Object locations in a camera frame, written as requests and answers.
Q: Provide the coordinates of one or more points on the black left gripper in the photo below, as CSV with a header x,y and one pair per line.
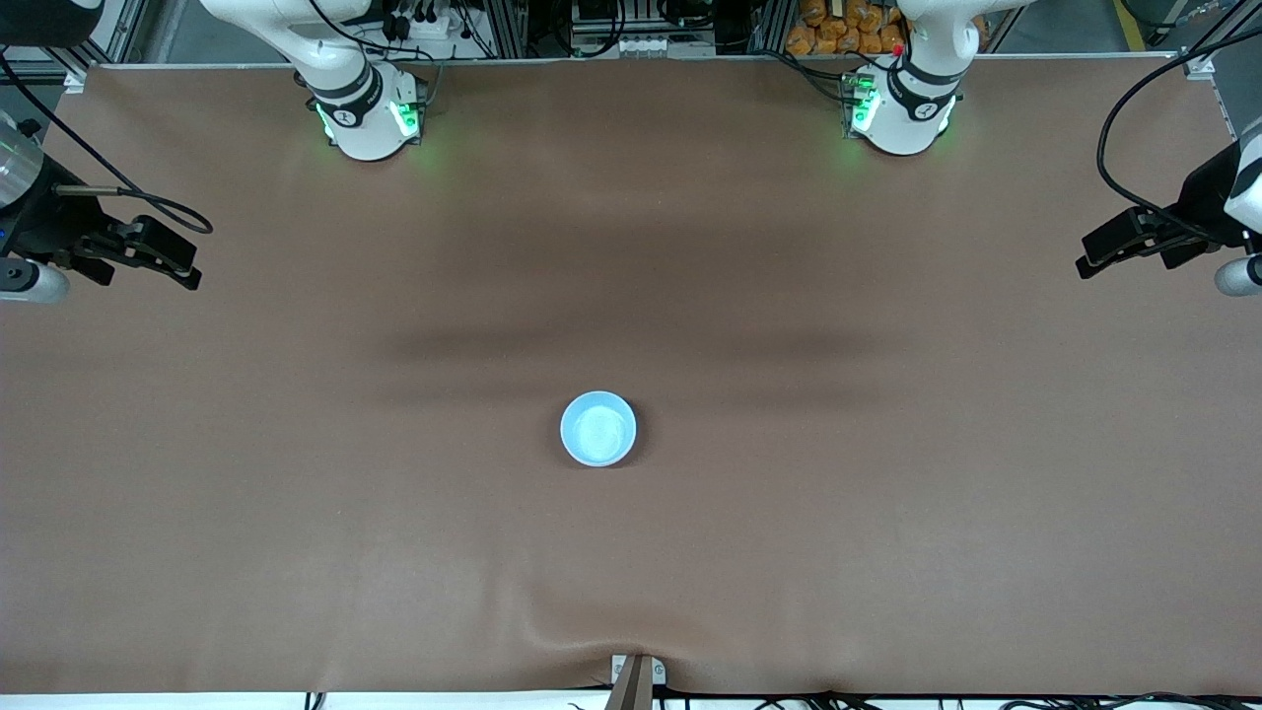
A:
x,y
1200,203

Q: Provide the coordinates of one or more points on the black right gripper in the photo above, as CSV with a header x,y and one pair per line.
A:
x,y
47,219

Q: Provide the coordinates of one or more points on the blue bowl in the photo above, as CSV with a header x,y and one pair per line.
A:
x,y
598,429

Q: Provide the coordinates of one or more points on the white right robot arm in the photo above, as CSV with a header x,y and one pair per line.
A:
x,y
365,128

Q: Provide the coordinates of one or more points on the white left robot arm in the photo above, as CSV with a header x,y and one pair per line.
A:
x,y
912,108

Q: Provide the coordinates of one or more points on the white power strip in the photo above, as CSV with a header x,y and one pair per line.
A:
x,y
424,25

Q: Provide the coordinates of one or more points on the orange snack packets pile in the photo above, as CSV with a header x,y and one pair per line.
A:
x,y
828,30

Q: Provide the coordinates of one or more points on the brown table mat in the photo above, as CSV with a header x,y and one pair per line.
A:
x,y
631,247

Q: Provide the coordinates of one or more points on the white connector block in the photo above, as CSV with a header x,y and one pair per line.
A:
x,y
649,44

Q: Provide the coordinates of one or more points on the brown angled bar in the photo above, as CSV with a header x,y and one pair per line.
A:
x,y
631,690

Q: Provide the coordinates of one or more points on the aluminium frame rail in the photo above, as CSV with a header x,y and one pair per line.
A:
x,y
1223,37
123,25

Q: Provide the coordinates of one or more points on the grey metal bracket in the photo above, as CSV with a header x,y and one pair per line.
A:
x,y
659,673

